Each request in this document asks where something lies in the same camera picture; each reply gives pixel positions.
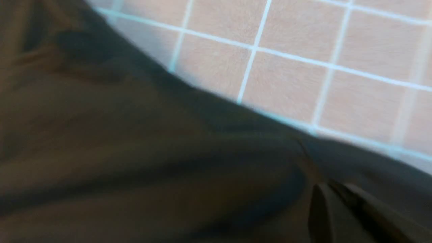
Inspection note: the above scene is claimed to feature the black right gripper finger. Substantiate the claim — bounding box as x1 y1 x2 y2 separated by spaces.
309 181 432 243

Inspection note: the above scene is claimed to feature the dark gray long-sleeve shirt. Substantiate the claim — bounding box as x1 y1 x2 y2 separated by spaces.
0 0 431 243

